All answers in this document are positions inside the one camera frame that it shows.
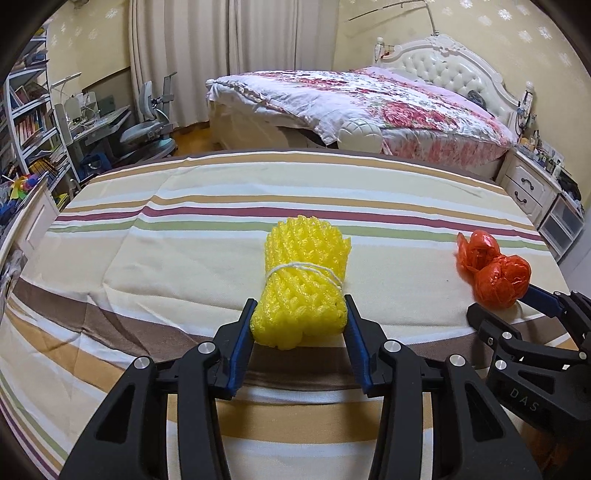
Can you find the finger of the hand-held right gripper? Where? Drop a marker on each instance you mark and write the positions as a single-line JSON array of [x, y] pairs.
[[503, 334], [545, 300]]

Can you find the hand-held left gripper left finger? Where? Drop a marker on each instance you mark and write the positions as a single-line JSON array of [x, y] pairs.
[[240, 344]]

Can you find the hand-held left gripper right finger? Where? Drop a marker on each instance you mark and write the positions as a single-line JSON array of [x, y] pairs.
[[359, 350]]

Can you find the orange plastic bag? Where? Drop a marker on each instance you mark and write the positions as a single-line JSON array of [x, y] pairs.
[[501, 281]]

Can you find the yellow foam net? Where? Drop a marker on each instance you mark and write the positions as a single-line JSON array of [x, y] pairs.
[[300, 277]]

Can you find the plastic drawer unit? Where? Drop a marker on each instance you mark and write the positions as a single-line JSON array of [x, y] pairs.
[[561, 226]]

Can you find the white nightstand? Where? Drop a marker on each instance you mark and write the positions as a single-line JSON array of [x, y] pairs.
[[526, 184]]

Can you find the black bag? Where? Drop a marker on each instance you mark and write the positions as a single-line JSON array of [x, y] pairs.
[[571, 184]]

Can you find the group of small bottles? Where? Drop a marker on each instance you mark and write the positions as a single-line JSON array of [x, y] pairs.
[[542, 152]]

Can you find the dark cloth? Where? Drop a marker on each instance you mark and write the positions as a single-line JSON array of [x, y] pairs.
[[475, 97]]

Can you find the grey desk chair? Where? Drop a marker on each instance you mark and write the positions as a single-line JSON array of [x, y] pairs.
[[143, 134]]

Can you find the white cabinet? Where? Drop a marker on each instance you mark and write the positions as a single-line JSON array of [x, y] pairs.
[[34, 221]]

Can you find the white bed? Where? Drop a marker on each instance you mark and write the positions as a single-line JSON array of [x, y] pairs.
[[457, 69]]

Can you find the floral bedspread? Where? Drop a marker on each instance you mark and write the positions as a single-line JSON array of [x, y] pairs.
[[369, 97]]

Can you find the grey desk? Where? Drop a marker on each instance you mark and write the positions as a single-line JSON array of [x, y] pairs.
[[99, 121]]

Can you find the colourful toy pinwheel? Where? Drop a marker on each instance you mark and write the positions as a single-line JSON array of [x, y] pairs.
[[21, 187]]

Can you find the beige curtains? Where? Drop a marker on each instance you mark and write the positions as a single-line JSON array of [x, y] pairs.
[[207, 46]]

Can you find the white bookshelf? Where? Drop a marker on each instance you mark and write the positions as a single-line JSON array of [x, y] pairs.
[[27, 124]]

